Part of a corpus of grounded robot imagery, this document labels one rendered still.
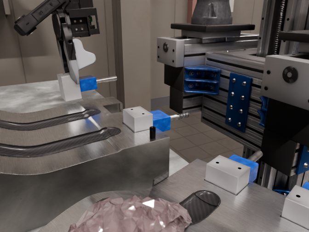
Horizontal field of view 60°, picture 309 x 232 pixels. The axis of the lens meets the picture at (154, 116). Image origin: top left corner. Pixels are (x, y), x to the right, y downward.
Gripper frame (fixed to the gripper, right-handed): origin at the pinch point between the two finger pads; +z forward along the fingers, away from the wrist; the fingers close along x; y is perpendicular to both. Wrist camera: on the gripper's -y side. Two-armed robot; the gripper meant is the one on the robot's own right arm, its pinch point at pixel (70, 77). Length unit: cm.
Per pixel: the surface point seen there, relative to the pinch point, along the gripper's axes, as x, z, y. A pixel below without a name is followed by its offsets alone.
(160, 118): -21.7, 6.4, 10.1
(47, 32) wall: 207, -9, 27
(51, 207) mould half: -26.0, 13.3, -10.9
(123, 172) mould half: -26.2, 11.6, 0.1
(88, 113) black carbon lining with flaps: -7.9, 6.6, 0.8
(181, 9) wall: 203, -20, 172
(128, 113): -19.7, 4.8, 4.8
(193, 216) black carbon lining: -39.4, 12.7, 3.8
